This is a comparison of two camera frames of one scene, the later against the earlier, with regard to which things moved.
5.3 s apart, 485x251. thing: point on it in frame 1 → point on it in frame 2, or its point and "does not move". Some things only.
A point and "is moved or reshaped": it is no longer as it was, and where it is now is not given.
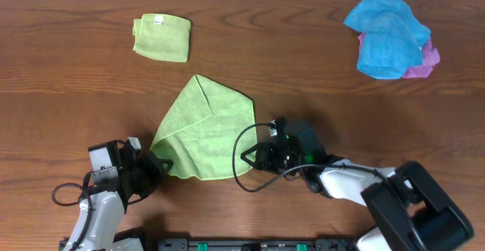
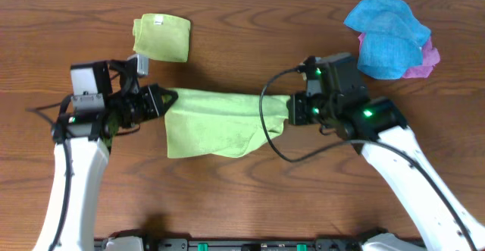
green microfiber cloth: x=206 y=133 is moved or reshaped
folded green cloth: x=162 y=37 does not move
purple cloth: x=430 y=56 does not move
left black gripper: x=150 y=168 → x=152 y=101
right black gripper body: x=280 y=160 → x=314 y=109
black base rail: x=256 y=244 does not move
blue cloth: x=392 y=39 does not move
